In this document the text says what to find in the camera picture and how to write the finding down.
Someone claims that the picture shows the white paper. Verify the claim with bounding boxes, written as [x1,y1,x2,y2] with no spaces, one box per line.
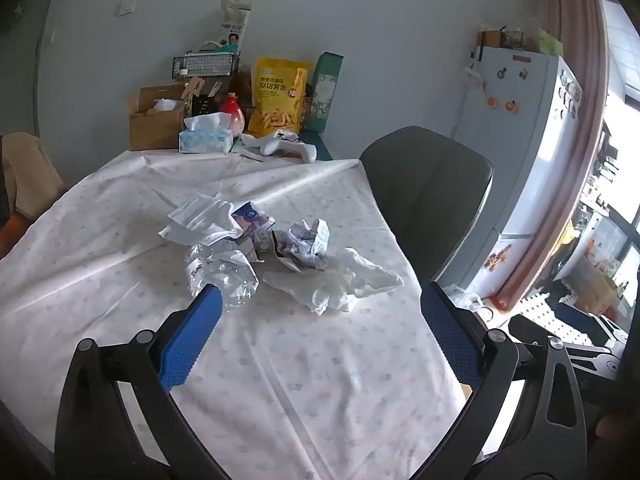
[159,195,246,246]

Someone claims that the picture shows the white plastic bag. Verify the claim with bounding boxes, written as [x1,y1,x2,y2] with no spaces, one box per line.
[262,248,405,316]

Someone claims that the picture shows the yellow snack bag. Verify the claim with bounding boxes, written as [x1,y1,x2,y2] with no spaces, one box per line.
[248,56,313,135]

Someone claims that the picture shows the blue tissue box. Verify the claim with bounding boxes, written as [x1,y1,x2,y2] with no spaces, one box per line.
[178,113,235,155]

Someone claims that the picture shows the tall green box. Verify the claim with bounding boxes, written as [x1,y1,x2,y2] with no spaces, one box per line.
[302,51,345,134]

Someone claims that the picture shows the white dotted tablecloth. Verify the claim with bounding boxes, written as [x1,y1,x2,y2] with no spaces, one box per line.
[0,152,481,480]

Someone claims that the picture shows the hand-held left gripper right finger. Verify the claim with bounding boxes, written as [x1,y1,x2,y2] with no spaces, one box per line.
[415,281,588,480]

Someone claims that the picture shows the clear plastic bag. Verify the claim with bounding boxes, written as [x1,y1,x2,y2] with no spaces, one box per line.
[184,242,261,313]

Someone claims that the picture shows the white game controller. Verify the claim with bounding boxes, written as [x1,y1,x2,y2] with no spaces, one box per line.
[239,129,319,163]

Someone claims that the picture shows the grey chair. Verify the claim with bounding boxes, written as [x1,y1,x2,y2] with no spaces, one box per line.
[360,126,495,286]

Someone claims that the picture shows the printed white paper bag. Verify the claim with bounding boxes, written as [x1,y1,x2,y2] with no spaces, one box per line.
[200,0,252,56]

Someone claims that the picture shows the black patterned box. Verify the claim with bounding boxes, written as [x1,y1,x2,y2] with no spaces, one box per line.
[192,95,221,118]

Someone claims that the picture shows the person's right hand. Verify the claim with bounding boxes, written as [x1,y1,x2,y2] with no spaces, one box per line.
[595,412,640,442]

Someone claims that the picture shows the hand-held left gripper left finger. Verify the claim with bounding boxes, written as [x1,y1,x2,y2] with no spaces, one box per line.
[54,283,236,480]

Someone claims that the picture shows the blue carton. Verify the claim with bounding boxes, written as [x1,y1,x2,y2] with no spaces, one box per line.
[231,201,277,263]

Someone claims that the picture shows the black wire basket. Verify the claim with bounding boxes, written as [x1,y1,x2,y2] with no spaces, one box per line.
[171,51,241,81]

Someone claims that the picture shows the white refrigerator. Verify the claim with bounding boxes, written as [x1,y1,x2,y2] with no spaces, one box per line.
[440,46,586,306]

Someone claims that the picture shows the open cardboard box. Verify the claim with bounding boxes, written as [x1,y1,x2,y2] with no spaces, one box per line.
[128,85,193,152]

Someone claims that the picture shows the red bottle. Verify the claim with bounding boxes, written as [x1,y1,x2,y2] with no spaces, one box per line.
[219,92,246,133]

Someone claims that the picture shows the green packet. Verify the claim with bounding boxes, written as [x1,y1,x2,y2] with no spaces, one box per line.
[535,27,564,56]

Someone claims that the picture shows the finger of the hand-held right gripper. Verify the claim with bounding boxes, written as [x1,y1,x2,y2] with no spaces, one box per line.
[509,313,628,377]

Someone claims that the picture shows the printed paper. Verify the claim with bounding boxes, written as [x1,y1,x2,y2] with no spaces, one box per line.
[286,218,331,272]

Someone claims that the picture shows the pink curtain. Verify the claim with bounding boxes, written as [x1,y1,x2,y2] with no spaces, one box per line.
[500,0,613,311]

